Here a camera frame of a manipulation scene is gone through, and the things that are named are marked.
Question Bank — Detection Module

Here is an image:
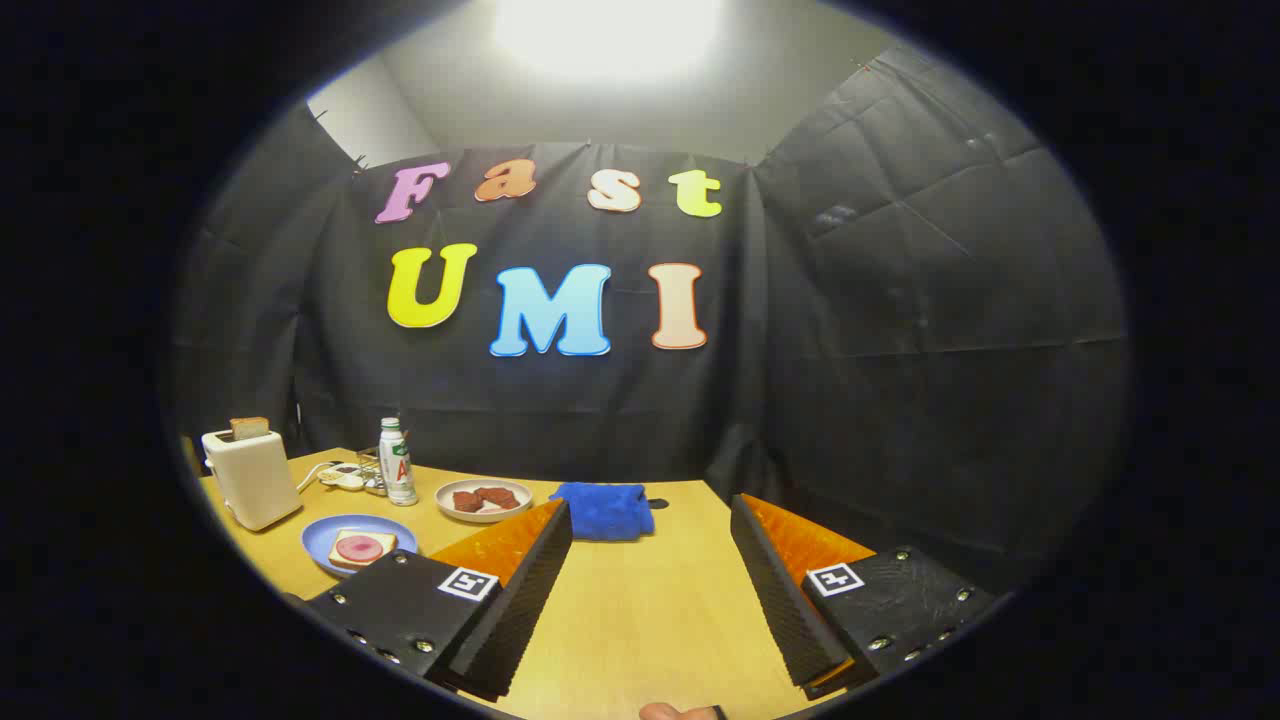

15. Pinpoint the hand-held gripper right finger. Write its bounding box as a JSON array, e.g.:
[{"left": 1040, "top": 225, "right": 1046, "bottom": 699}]
[{"left": 729, "top": 493, "right": 1003, "bottom": 701}]

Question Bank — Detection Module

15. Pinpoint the black backdrop cloth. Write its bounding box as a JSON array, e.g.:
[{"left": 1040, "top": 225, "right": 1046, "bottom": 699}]
[{"left": 165, "top": 45, "right": 1136, "bottom": 601}]

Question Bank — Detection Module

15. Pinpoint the beige round plate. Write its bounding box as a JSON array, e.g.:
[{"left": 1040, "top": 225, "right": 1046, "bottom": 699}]
[{"left": 435, "top": 478, "right": 534, "bottom": 525}]

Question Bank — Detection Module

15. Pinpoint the white bread slice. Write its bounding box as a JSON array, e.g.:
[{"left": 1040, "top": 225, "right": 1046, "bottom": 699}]
[{"left": 328, "top": 528, "right": 399, "bottom": 571}]

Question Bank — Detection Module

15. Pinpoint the white drink bottle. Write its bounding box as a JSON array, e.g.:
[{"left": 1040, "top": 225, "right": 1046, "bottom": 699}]
[{"left": 379, "top": 417, "right": 419, "bottom": 507}]

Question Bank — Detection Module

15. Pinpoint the white toaster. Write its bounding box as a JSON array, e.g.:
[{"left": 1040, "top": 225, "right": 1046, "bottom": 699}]
[{"left": 201, "top": 428, "right": 303, "bottom": 532}]

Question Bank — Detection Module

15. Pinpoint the blue round plate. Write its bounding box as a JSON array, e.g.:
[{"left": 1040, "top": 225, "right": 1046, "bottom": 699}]
[{"left": 301, "top": 514, "right": 419, "bottom": 579}]

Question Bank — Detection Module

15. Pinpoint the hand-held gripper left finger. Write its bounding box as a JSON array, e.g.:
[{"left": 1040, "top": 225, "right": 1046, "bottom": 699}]
[{"left": 300, "top": 498, "right": 574, "bottom": 703}]

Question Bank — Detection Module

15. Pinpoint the blue folded towel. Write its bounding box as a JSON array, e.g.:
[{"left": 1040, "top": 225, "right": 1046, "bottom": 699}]
[{"left": 549, "top": 482, "right": 656, "bottom": 542}]

